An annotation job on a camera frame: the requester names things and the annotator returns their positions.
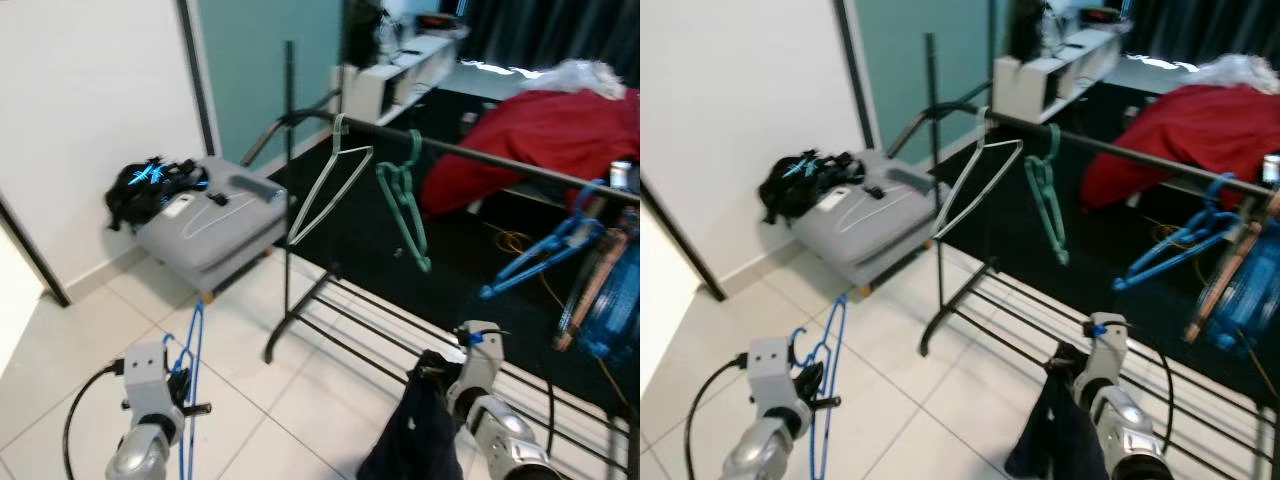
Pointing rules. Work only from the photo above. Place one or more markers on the blue hanger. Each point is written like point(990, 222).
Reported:
point(1175, 240)
point(540, 250)
point(186, 450)
point(832, 390)

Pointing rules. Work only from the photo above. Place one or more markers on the dark blue garment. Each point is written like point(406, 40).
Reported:
point(1055, 425)
point(410, 430)

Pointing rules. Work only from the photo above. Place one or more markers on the white hanger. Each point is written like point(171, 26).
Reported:
point(980, 189)
point(330, 198)

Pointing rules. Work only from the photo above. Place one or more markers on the brown wooden hanger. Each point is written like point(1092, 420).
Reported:
point(1225, 275)
point(590, 285)

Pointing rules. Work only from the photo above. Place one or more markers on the green hanger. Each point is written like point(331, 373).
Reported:
point(400, 195)
point(1045, 190)

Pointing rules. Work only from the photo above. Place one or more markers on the grey fabric ottoman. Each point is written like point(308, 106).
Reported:
point(210, 235)
point(865, 230)

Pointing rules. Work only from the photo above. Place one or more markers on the white remote control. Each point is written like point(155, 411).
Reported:
point(831, 200)
point(178, 206)

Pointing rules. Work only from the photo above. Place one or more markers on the black door jamb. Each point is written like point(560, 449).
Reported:
point(35, 250)
point(680, 245)

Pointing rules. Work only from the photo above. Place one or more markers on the black phone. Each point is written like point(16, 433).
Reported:
point(872, 191)
point(217, 198)

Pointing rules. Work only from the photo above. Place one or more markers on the black backpack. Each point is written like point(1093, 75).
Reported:
point(805, 185)
point(150, 190)

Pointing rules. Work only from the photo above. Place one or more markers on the light blue patterned garment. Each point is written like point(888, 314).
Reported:
point(615, 300)
point(1255, 290)

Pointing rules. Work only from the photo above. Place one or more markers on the silver can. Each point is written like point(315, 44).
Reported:
point(622, 175)
point(1272, 170)

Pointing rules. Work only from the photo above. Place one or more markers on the blue tape piece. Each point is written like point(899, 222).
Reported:
point(471, 338)
point(1099, 329)

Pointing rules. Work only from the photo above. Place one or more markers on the red blanket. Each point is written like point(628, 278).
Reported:
point(540, 140)
point(1190, 135)

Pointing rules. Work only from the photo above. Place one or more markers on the white low shelf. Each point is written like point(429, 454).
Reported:
point(1050, 80)
point(395, 85)

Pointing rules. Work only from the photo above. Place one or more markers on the black metal clothes rack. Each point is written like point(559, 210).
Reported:
point(1130, 153)
point(480, 157)

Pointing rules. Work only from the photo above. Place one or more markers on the white cloth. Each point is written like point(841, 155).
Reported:
point(580, 75)
point(1240, 70)

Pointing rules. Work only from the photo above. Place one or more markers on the black curtain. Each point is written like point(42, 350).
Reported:
point(1200, 25)
point(560, 30)

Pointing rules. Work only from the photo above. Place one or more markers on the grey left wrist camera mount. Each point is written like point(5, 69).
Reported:
point(772, 375)
point(145, 380)

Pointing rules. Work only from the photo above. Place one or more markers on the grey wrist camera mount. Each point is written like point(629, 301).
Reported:
point(482, 355)
point(1108, 350)
point(145, 380)
point(772, 375)

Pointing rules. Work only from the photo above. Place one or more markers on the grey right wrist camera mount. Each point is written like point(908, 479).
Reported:
point(1108, 350)
point(482, 355)

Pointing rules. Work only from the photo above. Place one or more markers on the black wall strip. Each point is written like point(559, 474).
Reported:
point(855, 75)
point(197, 80)

